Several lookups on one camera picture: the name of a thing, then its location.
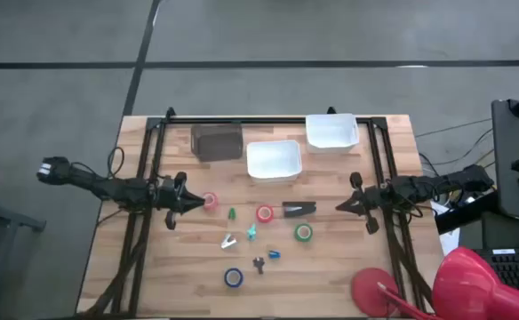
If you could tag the silver staple remover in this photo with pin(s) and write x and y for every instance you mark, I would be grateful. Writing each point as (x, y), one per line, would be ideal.
(229, 242)

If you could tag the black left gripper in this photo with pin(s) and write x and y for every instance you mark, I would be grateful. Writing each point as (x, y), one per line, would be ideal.
(170, 197)

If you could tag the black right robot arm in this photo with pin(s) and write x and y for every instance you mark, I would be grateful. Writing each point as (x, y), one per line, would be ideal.
(419, 186)

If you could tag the grey metal stand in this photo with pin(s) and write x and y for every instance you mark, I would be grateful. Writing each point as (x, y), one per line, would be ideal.
(2, 218)

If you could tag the white plastic bin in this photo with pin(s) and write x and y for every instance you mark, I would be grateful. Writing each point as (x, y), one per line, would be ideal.
(273, 161)
(332, 132)

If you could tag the black stapler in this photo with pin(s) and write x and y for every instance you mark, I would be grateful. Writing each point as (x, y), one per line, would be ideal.
(299, 210)

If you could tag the blue tape roll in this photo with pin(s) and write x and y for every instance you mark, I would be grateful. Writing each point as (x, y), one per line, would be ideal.
(226, 277)

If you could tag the green tape roll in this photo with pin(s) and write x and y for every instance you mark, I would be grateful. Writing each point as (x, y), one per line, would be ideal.
(297, 233)

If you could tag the red tape roll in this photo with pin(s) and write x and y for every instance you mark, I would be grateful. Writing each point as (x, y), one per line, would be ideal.
(258, 214)
(215, 201)

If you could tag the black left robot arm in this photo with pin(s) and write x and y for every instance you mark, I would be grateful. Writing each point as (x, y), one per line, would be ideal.
(108, 189)

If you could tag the red desk lamp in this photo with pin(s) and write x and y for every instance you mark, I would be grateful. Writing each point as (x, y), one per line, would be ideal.
(468, 284)

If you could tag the black aluminium frame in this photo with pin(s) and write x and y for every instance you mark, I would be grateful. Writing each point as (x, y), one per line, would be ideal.
(264, 120)

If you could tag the black side cart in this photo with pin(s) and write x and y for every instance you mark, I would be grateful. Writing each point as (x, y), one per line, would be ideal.
(506, 178)

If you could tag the white paper sheet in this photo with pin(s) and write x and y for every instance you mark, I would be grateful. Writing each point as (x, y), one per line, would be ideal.
(449, 242)

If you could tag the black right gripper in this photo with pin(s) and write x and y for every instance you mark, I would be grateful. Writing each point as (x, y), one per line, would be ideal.
(375, 197)

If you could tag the green staple remover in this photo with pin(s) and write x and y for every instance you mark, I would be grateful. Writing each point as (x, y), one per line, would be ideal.
(232, 214)

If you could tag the dark translucent plastic bin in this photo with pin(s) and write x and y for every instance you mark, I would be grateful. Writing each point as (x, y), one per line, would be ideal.
(217, 142)

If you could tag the teal staple remover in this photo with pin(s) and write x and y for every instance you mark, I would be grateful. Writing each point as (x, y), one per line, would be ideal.
(252, 232)

